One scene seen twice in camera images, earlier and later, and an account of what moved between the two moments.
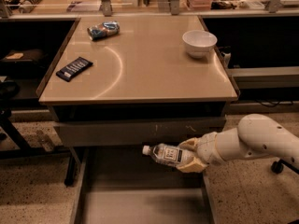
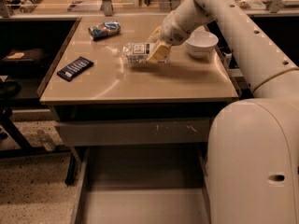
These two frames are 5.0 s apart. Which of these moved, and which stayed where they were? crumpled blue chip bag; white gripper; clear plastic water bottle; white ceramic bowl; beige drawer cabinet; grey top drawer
Moved: clear plastic water bottle; white gripper
Stayed: crumpled blue chip bag; white ceramic bowl; beige drawer cabinet; grey top drawer
